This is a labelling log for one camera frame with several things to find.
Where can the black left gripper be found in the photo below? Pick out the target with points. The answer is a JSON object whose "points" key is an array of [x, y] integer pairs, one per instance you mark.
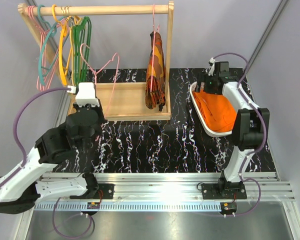
{"points": [[99, 109]]}

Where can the teal plastic hanger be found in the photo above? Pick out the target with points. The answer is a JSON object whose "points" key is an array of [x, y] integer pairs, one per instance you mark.
{"points": [[43, 69]]}

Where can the wooden clothes rack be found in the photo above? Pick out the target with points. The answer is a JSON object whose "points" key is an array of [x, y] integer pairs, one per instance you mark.
{"points": [[126, 100]]}

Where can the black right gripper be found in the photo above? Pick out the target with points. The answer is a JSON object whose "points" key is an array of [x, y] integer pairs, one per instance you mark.
{"points": [[204, 77]]}

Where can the yellow plastic hanger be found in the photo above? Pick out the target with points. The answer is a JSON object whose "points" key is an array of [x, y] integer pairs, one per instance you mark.
{"points": [[64, 35]]}

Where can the pink empty hanger left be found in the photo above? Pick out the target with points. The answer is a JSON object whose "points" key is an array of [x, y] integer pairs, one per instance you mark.
{"points": [[50, 76]]}

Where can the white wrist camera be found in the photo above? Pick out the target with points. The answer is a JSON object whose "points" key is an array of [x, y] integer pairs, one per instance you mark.
{"points": [[212, 66], [85, 94]]}

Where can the white perforated plastic basket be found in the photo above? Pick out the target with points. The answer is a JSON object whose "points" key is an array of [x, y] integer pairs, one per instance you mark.
{"points": [[194, 87]]}

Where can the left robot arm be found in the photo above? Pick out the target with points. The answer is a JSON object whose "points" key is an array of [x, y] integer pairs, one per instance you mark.
{"points": [[21, 192]]}

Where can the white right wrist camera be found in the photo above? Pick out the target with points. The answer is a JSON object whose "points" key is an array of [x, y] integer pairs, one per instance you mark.
{"points": [[212, 66]]}

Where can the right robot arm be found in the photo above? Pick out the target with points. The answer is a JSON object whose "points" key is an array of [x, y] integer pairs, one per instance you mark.
{"points": [[249, 133]]}

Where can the orange trousers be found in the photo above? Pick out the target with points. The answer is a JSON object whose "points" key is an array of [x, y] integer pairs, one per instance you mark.
{"points": [[216, 110]]}

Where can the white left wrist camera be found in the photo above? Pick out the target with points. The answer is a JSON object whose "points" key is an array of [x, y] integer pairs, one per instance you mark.
{"points": [[85, 94]]}

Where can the camouflage patterned trousers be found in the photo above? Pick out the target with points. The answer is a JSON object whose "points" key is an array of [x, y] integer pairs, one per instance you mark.
{"points": [[157, 97]]}

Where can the aluminium mounting rail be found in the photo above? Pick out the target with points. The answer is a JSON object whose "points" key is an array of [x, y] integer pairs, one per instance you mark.
{"points": [[159, 162]]}

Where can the green plastic hanger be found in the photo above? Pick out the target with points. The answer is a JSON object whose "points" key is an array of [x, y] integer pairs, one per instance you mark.
{"points": [[81, 35]]}

